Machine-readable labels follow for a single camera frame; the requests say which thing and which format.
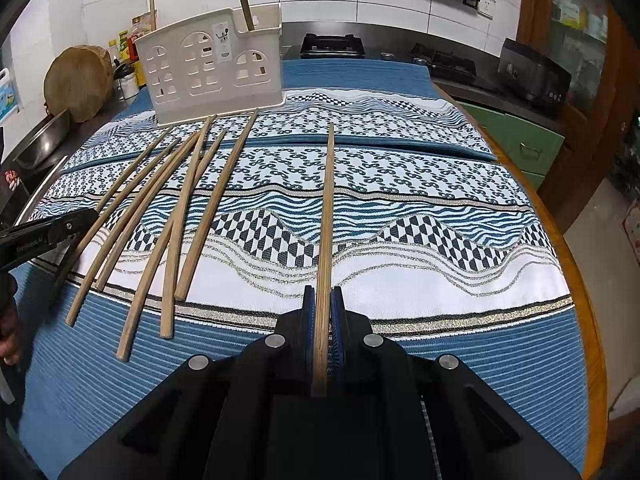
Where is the black gas hob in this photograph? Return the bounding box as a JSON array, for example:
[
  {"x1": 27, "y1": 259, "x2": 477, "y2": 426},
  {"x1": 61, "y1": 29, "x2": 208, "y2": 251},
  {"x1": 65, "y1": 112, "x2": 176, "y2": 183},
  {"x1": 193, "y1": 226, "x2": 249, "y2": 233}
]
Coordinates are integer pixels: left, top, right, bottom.
[{"x1": 282, "y1": 34, "x2": 501, "y2": 92}]

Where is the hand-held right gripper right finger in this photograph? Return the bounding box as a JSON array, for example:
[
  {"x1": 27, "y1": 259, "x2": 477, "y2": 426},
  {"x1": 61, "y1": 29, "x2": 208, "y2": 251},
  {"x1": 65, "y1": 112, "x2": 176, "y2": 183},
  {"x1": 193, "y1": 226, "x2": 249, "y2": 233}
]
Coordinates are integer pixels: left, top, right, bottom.
[{"x1": 327, "y1": 286, "x2": 583, "y2": 480}]

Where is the blue patterned table mat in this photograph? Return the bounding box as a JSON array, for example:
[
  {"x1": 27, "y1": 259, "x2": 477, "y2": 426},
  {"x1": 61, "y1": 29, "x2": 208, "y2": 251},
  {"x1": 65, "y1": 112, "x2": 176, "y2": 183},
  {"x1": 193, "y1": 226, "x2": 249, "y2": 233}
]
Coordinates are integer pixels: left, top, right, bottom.
[
  {"x1": 107, "y1": 57, "x2": 496, "y2": 163},
  {"x1": 10, "y1": 142, "x2": 588, "y2": 480}
]

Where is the white detergent bottle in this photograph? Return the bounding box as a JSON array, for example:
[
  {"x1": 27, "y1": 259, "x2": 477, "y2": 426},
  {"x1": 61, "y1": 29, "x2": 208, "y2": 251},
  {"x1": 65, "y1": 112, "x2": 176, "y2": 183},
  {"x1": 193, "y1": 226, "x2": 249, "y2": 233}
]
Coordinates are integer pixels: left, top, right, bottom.
[{"x1": 0, "y1": 67, "x2": 21, "y2": 124}]

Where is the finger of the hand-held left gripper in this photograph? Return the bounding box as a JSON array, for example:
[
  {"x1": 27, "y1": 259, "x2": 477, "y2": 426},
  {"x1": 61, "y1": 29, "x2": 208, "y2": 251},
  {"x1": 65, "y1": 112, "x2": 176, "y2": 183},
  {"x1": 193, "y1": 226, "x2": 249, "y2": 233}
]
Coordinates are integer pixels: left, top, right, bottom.
[{"x1": 35, "y1": 208, "x2": 99, "y2": 282}]

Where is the metal colander bowl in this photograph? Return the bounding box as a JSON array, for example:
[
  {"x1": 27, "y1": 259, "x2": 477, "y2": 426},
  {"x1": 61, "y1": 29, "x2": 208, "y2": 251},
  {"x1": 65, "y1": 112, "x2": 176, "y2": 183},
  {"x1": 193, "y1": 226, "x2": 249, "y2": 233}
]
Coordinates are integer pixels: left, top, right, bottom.
[{"x1": 15, "y1": 109, "x2": 72, "y2": 170}]

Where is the bunch of bamboo chopsticks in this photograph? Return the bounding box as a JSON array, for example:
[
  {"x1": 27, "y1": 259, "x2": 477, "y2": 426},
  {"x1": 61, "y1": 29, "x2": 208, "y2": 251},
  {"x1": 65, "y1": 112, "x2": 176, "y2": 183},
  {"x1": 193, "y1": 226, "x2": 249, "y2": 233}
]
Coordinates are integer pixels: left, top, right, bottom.
[{"x1": 52, "y1": 110, "x2": 260, "y2": 362}]

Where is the black countertop appliance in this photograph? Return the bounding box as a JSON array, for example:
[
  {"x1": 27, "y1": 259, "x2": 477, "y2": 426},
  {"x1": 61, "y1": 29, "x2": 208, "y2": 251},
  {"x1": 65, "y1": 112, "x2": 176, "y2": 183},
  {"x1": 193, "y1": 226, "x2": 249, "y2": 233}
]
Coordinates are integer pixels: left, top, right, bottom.
[{"x1": 498, "y1": 38, "x2": 572, "y2": 117}]

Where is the white plastic chopstick holder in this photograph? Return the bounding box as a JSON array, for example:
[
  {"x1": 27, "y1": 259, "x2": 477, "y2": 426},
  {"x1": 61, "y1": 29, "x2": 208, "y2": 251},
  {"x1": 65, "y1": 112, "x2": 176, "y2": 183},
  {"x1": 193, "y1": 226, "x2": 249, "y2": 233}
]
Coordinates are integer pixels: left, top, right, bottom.
[{"x1": 135, "y1": 4, "x2": 285, "y2": 127}]

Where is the steel pressure cooker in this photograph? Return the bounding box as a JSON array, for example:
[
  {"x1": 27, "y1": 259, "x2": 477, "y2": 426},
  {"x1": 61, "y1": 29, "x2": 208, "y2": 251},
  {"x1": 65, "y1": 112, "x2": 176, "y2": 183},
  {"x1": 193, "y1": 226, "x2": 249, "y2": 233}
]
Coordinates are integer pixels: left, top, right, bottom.
[{"x1": 113, "y1": 60, "x2": 139, "y2": 101}]

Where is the wooden glass-door cabinet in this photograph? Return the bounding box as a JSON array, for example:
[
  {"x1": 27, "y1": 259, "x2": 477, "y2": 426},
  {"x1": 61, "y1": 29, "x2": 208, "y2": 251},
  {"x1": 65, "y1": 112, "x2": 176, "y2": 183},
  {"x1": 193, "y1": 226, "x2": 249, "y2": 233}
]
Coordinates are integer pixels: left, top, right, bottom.
[{"x1": 517, "y1": 0, "x2": 640, "y2": 196}]

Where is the green drawer cabinet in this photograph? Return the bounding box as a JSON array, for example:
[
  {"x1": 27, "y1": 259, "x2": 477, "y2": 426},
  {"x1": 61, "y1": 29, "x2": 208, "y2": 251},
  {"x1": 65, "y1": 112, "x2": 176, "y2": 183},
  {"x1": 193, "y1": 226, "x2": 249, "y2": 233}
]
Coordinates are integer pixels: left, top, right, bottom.
[{"x1": 457, "y1": 101, "x2": 567, "y2": 189}]

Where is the person's left hand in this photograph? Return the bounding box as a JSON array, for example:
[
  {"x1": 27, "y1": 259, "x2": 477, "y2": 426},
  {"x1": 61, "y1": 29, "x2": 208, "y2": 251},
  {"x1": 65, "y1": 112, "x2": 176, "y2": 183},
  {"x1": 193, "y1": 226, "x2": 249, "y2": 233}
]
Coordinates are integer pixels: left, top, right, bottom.
[{"x1": 0, "y1": 272, "x2": 23, "y2": 367}]

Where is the round wooden cutting board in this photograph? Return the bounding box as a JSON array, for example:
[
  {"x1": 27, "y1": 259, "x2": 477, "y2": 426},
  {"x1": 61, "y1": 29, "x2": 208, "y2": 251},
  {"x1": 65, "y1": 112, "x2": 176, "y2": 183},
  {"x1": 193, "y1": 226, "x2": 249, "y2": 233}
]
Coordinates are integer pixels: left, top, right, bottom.
[{"x1": 44, "y1": 46, "x2": 115, "y2": 124}]

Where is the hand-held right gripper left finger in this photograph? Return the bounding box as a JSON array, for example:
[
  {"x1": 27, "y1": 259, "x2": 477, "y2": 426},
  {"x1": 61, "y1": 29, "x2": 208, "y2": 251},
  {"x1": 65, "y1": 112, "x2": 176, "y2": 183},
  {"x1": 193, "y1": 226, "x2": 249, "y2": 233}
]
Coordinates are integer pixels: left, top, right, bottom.
[{"x1": 57, "y1": 285, "x2": 317, "y2": 480}]

